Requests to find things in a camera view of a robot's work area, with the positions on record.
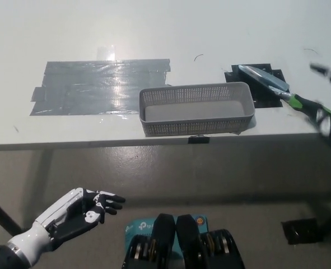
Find black tape patch on desk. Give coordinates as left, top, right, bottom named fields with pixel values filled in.
left=224, top=63, right=286, bottom=109

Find grey duct tape patch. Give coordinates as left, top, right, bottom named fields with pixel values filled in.
left=29, top=58, right=172, bottom=117

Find garden trowel green black handle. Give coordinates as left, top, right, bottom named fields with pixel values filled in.
left=237, top=64, right=331, bottom=124

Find black robot body blocks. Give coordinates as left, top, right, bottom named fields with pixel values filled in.
left=122, top=213, right=246, bottom=269

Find small black tape piece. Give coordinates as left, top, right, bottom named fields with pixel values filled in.
left=188, top=134, right=211, bottom=145

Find teal tp-link box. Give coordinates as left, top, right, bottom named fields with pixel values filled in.
left=125, top=215, right=209, bottom=269

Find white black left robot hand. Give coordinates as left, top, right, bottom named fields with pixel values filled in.
left=7, top=187, right=126, bottom=266

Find grey perforated plastic basket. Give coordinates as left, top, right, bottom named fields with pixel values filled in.
left=138, top=81, right=256, bottom=137

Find black floor tape patch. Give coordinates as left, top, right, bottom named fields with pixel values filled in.
left=281, top=218, right=323, bottom=245

